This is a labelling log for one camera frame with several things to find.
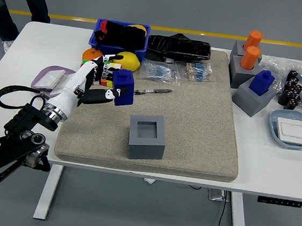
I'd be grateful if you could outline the person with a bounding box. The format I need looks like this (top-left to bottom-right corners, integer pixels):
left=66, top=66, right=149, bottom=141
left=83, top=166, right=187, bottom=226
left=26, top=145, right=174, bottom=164
left=0, top=0, right=54, bottom=57

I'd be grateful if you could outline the grey seal holder block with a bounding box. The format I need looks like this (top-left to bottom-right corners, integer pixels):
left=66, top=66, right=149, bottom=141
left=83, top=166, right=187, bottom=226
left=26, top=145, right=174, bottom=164
left=226, top=54, right=262, bottom=91
left=229, top=40, right=264, bottom=63

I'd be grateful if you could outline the purple shallow tray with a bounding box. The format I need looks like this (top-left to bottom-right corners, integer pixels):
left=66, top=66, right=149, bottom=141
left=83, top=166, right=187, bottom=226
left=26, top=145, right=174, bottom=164
left=30, top=63, right=78, bottom=101

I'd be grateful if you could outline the yellow lemon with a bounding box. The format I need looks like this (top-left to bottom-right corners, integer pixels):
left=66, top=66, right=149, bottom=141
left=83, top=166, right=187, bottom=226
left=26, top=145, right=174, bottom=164
left=112, top=50, right=142, bottom=74

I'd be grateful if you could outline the black silver pen tool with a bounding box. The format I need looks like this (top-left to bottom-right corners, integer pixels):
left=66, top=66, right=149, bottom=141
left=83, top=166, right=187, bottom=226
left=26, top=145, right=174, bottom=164
left=133, top=85, right=174, bottom=99

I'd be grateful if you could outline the clear bag of small parts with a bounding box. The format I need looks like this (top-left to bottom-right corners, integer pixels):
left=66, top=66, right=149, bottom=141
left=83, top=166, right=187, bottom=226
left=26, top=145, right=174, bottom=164
left=255, top=54, right=302, bottom=113

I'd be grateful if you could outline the grey box under table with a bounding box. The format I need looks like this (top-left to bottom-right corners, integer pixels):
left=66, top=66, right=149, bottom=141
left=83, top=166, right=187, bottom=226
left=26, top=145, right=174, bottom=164
left=206, top=188, right=231, bottom=203

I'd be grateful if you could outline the orange cylinder seal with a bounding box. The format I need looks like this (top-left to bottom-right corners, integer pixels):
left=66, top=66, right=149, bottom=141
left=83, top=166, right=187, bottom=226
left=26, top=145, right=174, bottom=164
left=243, top=29, right=264, bottom=51
left=239, top=45, right=262, bottom=71

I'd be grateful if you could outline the black wrapped flat package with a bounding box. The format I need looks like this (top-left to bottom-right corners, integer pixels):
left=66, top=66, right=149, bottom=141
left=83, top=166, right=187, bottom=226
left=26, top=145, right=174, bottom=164
left=145, top=29, right=213, bottom=67

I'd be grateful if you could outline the yellow item in bin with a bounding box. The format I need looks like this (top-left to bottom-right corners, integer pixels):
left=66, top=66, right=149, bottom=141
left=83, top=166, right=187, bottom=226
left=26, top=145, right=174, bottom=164
left=128, top=23, right=147, bottom=34

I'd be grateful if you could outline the white table leg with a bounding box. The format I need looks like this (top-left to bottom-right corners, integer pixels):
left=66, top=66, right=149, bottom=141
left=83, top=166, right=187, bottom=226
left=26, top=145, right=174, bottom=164
left=227, top=191, right=253, bottom=226
left=32, top=162, right=64, bottom=222

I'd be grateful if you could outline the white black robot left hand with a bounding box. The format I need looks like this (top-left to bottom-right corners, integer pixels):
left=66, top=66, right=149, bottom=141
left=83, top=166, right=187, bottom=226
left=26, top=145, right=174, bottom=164
left=44, top=47, right=133, bottom=124

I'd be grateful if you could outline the grey square seal holder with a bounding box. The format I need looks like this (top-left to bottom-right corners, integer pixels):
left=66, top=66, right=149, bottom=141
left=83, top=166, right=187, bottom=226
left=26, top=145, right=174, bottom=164
left=230, top=73, right=279, bottom=120
left=125, top=112, right=169, bottom=163

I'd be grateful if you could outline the grey-brown table mat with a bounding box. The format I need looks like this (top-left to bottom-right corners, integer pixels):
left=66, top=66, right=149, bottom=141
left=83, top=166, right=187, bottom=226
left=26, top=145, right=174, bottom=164
left=53, top=34, right=252, bottom=184

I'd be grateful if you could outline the white switch panel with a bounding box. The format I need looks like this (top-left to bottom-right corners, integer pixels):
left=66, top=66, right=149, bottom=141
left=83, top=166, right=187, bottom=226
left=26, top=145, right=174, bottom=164
left=274, top=116, right=302, bottom=145
left=33, top=67, right=66, bottom=92
left=50, top=70, right=76, bottom=99

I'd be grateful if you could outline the blue-grey shallow tray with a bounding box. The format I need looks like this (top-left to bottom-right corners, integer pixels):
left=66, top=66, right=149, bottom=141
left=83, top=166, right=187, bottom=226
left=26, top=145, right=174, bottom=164
left=267, top=108, right=302, bottom=150

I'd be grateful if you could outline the orange fruit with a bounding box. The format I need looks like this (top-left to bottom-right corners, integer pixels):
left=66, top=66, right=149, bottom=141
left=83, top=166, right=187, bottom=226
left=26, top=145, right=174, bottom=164
left=82, top=47, right=105, bottom=63

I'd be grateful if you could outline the blue plastic bin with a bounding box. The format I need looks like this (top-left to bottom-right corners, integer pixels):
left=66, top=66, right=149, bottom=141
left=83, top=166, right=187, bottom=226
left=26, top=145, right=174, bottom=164
left=87, top=17, right=152, bottom=64

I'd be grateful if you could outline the clear bag of blue resistors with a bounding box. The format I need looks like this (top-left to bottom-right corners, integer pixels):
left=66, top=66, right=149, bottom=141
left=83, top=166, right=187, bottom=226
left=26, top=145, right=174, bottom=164
left=175, top=59, right=215, bottom=84
left=138, top=59, right=183, bottom=88

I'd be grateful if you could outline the black hanging power cable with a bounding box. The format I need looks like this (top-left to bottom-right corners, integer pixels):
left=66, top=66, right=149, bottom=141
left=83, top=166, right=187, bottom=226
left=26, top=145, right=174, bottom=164
left=216, top=190, right=229, bottom=226

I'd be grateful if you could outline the black table control panel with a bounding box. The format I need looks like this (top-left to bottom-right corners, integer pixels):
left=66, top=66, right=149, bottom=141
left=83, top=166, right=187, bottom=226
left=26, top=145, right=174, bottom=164
left=256, top=195, right=302, bottom=208

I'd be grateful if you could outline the blue square seal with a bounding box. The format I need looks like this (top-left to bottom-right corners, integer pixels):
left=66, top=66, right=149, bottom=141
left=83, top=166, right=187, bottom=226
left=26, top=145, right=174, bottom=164
left=247, top=68, right=276, bottom=98
left=109, top=68, right=137, bottom=108

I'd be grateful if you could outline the black cloth with red patch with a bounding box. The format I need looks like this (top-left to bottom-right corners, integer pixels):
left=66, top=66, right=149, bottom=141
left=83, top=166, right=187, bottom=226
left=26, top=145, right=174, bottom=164
left=92, top=18, right=149, bottom=51

